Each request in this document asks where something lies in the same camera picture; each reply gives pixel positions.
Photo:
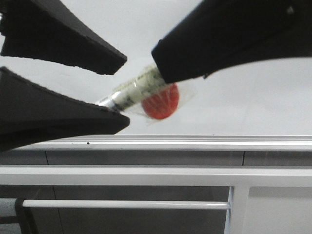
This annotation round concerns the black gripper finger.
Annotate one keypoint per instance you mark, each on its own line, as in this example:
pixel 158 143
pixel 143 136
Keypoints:
pixel 47 30
pixel 219 34
pixel 30 113

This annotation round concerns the red round magnet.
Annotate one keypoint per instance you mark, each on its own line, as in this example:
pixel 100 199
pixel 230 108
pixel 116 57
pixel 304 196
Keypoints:
pixel 164 104

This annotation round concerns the white whiteboard marker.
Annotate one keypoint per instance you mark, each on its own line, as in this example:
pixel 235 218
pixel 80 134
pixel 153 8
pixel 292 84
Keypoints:
pixel 147 83

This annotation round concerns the white whiteboard with aluminium tray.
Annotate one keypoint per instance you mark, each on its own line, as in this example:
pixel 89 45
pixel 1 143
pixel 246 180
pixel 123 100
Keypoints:
pixel 261 97

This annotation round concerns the white horizontal rod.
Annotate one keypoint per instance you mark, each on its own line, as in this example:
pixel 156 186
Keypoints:
pixel 127 204

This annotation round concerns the white stand crossbar frame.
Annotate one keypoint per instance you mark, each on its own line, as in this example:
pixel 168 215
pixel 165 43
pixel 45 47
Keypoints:
pixel 238 179

